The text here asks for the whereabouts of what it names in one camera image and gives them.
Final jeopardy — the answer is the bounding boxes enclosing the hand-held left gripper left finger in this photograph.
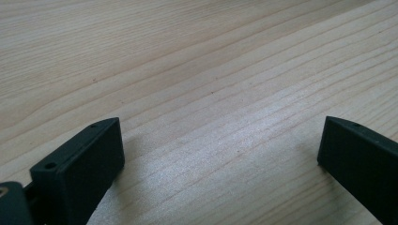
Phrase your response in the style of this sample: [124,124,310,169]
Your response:
[29,116,126,225]

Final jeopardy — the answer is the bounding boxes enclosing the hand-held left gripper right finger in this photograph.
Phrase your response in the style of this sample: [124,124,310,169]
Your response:
[316,115,398,225]

